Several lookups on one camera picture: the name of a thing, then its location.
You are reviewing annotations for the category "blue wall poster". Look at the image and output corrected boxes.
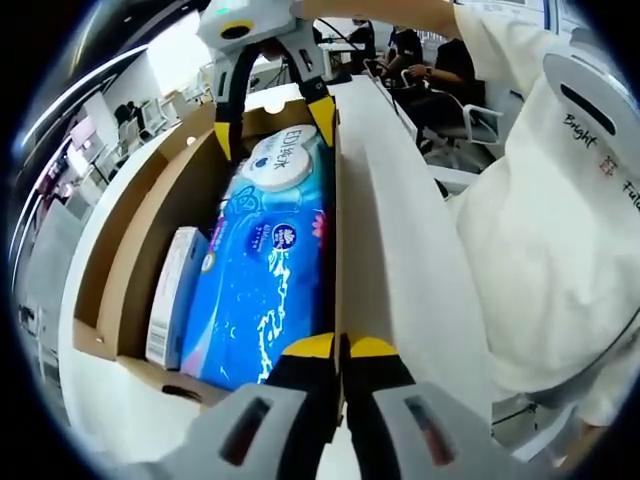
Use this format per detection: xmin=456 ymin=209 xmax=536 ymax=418
xmin=542 ymin=0 xmax=576 ymax=34

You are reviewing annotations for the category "blue wet wipes pack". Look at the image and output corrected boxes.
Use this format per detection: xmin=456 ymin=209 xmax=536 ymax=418
xmin=218 ymin=124 xmax=335 ymax=229

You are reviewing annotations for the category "operator in white shirt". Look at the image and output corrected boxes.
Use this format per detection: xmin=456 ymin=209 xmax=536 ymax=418
xmin=449 ymin=4 xmax=640 ymax=431

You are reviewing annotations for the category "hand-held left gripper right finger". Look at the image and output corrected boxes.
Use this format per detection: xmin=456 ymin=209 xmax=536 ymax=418
xmin=344 ymin=335 xmax=546 ymax=480

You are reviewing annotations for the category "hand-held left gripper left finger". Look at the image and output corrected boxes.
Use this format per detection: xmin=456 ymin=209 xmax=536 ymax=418
xmin=124 ymin=332 xmax=344 ymax=480

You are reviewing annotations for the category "white office chair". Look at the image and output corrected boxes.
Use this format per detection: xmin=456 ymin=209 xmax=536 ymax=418
xmin=422 ymin=92 xmax=505 ymax=169

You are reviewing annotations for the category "blue tissue pack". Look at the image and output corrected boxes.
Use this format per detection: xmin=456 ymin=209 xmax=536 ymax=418
xmin=179 ymin=209 xmax=335 ymax=392

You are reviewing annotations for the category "white chest-worn device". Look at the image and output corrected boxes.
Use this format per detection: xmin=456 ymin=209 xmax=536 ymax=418
xmin=542 ymin=27 xmax=640 ymax=169

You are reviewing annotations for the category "brown cardboard shoe box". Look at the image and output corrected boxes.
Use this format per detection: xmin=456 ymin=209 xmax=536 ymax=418
xmin=72 ymin=94 xmax=349 ymax=444

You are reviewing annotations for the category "white medicine box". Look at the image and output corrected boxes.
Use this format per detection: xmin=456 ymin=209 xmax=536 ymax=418
xmin=144 ymin=226 xmax=214 ymax=372

